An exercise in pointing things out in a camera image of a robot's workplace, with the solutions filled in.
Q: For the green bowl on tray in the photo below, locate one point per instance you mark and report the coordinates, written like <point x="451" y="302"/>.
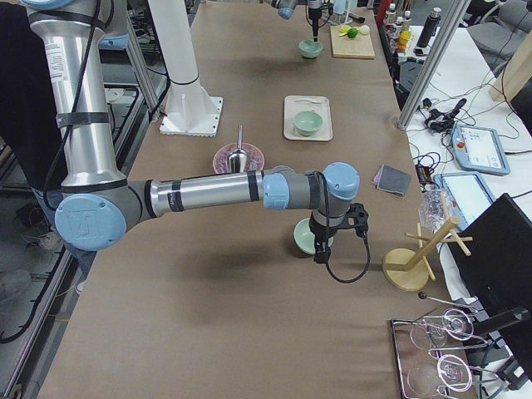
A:
<point x="307" y="123"/>

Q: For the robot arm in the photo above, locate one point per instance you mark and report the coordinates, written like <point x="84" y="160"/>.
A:
<point x="286" y="8"/>
<point x="100" y="204"/>

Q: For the clear wine glass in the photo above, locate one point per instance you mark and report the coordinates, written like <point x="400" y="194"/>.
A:
<point x="432" y="332"/>
<point x="445" y="378"/>

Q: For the blue teach pendant far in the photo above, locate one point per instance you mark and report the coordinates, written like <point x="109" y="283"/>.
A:
<point x="479" y="149"/>

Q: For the blue teach pendant near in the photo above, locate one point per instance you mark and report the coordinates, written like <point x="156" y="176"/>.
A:
<point x="470" y="195"/>

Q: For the green lime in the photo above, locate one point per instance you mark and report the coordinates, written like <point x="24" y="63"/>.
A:
<point x="352" y="32"/>

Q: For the metal ice scoop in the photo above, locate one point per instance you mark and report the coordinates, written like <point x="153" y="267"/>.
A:
<point x="237" y="158"/>

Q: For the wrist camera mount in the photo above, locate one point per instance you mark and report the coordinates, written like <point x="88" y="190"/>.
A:
<point x="357" y="218"/>

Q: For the black monitor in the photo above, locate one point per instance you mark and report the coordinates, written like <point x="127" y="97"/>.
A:
<point x="498" y="269"/>

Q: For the black water bottle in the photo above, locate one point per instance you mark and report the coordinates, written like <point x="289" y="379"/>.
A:
<point x="429" y="28"/>

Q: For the cream rabbit tray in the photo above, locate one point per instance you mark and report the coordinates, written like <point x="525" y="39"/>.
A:
<point x="316" y="104"/>

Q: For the black wire glass rack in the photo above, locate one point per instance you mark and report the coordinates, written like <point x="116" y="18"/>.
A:
<point x="408" y="356"/>

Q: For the clear plastic bag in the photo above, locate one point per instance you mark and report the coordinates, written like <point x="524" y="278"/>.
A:
<point x="435" y="208"/>

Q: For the wooden cutting board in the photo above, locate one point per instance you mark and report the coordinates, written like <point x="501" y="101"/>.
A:
<point x="359" y="47"/>

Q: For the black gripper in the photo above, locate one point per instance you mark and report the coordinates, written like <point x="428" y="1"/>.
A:
<point x="320" y="233"/>
<point x="313" y="16"/>

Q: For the aluminium frame post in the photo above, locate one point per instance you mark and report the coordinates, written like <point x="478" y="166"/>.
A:
<point x="448" y="27"/>

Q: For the white garlic bulb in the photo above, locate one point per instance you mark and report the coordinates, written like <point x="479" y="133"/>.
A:
<point x="364" y="30"/>

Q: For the wooden mug tree stand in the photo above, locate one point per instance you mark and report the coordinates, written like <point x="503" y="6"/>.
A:
<point x="409" y="270"/>

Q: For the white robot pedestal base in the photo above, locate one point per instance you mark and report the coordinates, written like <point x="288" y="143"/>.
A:
<point x="189" y="110"/>

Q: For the clear wine glass upper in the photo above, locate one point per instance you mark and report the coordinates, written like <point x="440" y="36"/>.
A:
<point x="432" y="332"/>

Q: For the pink bowl with ice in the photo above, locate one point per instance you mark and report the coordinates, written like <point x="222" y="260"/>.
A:
<point x="255" y="159"/>

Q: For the blue teach pendant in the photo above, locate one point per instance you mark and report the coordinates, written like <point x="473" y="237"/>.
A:
<point x="479" y="149"/>
<point x="470" y="195"/>

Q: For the clear wine glass lower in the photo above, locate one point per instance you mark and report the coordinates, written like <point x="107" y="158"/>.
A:
<point x="445" y="378"/>

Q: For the grey folded cloth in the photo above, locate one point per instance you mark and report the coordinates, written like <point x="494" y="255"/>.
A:
<point x="391" y="180"/>

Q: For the person in dark clothes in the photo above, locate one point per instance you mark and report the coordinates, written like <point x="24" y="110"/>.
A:
<point x="28" y="110"/>

